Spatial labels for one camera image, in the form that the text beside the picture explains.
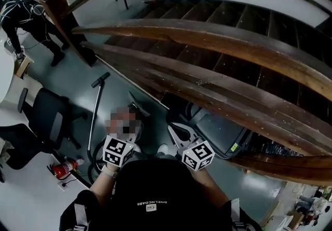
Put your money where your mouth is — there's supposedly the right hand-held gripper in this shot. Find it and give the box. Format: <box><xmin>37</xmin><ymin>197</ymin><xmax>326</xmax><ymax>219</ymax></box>
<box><xmin>167</xmin><ymin>122</ymin><xmax>216</xmax><ymax>171</ymax></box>

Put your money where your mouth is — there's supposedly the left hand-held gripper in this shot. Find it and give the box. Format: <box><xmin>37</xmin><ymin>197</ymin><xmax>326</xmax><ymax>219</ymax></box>
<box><xmin>102</xmin><ymin>133</ymin><xmax>136</xmax><ymax>168</ymax></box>

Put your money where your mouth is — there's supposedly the black vacuum cleaner with wand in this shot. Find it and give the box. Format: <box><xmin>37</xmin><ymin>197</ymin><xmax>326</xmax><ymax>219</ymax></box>
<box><xmin>87</xmin><ymin>71</ymin><xmax>150</xmax><ymax>189</ymax></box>

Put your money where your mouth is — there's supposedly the person's right forearm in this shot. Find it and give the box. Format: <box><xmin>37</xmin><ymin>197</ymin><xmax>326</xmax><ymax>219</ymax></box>
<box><xmin>191</xmin><ymin>166</ymin><xmax>230</xmax><ymax>209</ymax></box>

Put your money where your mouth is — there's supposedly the beige wrist band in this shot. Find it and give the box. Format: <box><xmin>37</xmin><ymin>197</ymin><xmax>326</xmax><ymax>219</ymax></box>
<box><xmin>100</xmin><ymin>164</ymin><xmax>119</xmax><ymax>179</ymax></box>

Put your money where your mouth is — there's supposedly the person's white shoe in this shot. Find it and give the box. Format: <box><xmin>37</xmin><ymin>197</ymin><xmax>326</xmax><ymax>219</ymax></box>
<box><xmin>157</xmin><ymin>143</ymin><xmax>170</xmax><ymax>156</ymax></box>

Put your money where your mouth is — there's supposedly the red fire extinguisher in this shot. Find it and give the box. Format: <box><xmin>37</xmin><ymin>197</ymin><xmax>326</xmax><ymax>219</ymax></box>
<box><xmin>47</xmin><ymin>157</ymin><xmax>79</xmax><ymax>181</ymax></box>

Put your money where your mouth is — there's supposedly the person's black shirt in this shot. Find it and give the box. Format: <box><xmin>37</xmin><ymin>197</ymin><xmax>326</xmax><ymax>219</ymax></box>
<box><xmin>60</xmin><ymin>158</ymin><xmax>262</xmax><ymax>231</ymax></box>

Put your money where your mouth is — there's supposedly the black office chair with armrests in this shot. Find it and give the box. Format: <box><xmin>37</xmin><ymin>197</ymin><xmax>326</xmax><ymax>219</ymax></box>
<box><xmin>17</xmin><ymin>87</ymin><xmax>89</xmax><ymax>151</ymax></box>

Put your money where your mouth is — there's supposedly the wooden stair handrail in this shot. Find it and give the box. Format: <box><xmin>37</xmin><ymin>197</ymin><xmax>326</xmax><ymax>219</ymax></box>
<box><xmin>71</xmin><ymin>18</ymin><xmax>332</xmax><ymax>102</ymax></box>

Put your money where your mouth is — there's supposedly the dark wooden staircase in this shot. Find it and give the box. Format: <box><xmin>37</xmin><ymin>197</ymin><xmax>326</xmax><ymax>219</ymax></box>
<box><xmin>103</xmin><ymin>0</ymin><xmax>332</xmax><ymax>121</ymax></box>

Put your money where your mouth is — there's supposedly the cardboard box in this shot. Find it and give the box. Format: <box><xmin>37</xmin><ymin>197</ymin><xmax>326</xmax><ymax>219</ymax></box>
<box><xmin>12</xmin><ymin>55</ymin><xmax>35</xmax><ymax>79</ymax></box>

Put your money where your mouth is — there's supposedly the white round table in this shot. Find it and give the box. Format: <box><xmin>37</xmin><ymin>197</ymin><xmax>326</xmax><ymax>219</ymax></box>
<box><xmin>0</xmin><ymin>43</ymin><xmax>14</xmax><ymax>105</ymax></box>

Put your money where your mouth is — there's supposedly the wooden newel post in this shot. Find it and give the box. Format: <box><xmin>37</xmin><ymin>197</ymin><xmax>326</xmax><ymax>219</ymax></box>
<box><xmin>33</xmin><ymin>0</ymin><xmax>98</xmax><ymax>67</ymax></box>

